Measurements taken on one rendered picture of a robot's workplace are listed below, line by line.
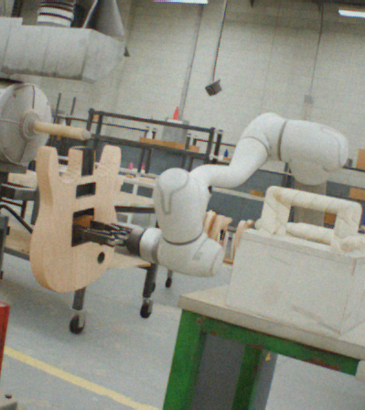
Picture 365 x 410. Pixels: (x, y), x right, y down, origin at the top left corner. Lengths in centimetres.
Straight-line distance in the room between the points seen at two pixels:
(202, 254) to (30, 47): 76
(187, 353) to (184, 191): 37
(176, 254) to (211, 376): 92
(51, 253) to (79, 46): 55
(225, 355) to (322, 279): 106
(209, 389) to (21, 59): 135
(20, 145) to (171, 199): 67
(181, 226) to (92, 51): 54
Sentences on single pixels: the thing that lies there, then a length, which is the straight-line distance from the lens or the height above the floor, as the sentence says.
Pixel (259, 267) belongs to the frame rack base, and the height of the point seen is 103.
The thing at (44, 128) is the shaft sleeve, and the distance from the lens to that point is 196.
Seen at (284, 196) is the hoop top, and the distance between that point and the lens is 141.
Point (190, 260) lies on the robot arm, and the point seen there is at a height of 100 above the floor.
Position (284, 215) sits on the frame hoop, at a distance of 150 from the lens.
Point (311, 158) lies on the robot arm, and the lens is 194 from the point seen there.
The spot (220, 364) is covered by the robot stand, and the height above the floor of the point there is 53.
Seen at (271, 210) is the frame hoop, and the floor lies 116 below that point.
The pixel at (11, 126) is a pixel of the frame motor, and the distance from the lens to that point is 196.
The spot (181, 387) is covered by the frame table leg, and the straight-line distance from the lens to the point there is 154.
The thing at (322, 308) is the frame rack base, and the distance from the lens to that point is 138.
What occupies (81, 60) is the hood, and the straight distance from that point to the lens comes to 174.
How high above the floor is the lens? 123
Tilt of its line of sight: 3 degrees down
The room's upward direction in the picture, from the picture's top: 11 degrees clockwise
